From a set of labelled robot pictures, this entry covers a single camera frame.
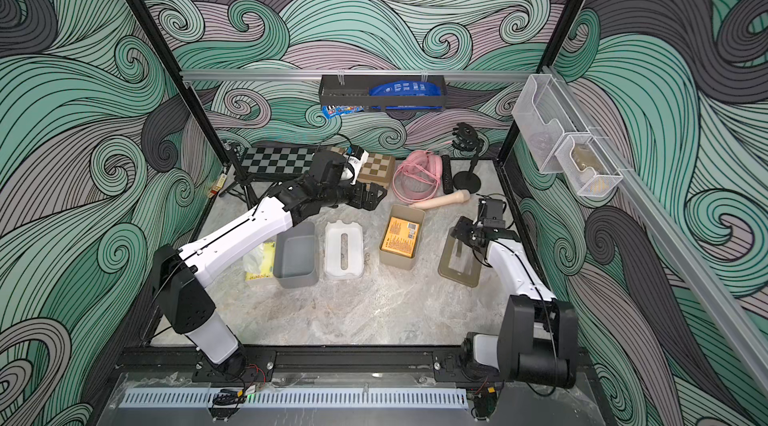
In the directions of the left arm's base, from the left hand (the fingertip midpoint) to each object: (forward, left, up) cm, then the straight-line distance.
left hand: (373, 183), depth 77 cm
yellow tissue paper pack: (-13, +33, -21) cm, 41 cm away
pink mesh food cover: (+26, -17, -26) cm, 40 cm away
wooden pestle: (+14, -31, -23) cm, 41 cm away
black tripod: (+13, +41, -17) cm, 46 cm away
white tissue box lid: (0, +14, -26) cm, 29 cm away
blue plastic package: (+32, -10, +9) cm, 34 cm away
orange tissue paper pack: (-4, -8, -20) cm, 22 cm away
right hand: (-4, -29, -18) cm, 35 cm away
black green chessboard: (+33, +39, -25) cm, 57 cm away
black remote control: (+23, -28, -25) cm, 44 cm away
